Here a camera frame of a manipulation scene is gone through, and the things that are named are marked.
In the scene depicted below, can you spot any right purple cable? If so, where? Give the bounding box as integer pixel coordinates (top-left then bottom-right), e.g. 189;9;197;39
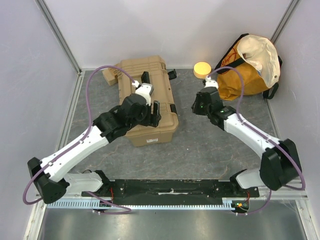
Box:
201;66;307;216

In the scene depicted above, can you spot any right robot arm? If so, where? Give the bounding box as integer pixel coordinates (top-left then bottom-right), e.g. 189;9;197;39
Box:
191;87;302;197

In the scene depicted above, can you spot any yellow round sponge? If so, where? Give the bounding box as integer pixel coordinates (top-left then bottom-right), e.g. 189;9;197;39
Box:
193;61;212;79

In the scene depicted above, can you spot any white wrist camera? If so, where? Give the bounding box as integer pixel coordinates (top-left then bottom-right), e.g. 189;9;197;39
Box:
201;76;219;92
131;80;154;106

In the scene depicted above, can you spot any tan plastic tool box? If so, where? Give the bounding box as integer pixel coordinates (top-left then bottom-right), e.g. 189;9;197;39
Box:
101;55;180;148

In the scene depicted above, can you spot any slotted cable duct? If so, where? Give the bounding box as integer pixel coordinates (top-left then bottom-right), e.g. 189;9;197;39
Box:
47;198;236;210

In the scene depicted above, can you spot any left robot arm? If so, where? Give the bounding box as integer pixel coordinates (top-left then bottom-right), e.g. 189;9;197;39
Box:
22;93;161;205

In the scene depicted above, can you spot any yellow and cream tote bag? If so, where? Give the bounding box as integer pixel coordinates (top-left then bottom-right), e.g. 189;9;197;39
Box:
215;33;283;100

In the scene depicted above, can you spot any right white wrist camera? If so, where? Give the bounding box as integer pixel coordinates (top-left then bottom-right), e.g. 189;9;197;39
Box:
201;76;219;92

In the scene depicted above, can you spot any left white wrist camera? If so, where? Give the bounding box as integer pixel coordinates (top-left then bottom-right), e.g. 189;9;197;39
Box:
131;80;154;106

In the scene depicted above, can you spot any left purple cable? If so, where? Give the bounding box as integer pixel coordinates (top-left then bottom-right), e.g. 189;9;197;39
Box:
22;64;133;216

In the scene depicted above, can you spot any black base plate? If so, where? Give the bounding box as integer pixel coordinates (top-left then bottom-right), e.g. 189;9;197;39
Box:
94;179;260;206

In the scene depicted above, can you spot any purple cable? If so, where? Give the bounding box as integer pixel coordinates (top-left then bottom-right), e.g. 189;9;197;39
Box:
22;64;133;216
201;66;307;216

